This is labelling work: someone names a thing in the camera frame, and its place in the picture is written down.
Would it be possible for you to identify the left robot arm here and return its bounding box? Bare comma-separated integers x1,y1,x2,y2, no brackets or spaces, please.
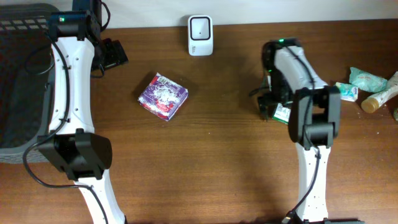
35,1,128,223

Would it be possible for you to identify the small teal tissue pack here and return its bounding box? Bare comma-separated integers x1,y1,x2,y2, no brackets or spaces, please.
335,82,358,102

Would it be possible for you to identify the white barcode scanner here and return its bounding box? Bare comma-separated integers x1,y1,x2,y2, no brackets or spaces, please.
187,15,214,57

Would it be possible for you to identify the white leafy cream tube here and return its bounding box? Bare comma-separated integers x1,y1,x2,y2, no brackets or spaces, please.
361,72,397,113

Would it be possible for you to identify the green lidded small jar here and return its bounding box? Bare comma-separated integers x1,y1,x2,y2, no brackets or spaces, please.
393,108,398,121

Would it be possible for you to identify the grey plastic mesh basket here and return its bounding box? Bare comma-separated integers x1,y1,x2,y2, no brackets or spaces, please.
1,3,58,164

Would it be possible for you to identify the purple floral pack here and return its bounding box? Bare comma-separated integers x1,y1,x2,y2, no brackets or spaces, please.
138,73,189,121

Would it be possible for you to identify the mint green wipes packet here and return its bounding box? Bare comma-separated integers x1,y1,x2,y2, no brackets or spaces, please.
349,67,387,93

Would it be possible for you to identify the green white soap box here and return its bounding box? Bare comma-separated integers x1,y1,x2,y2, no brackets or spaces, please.
272,103,291,124

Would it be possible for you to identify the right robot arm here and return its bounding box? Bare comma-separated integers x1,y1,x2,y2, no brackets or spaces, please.
257,38,341,223

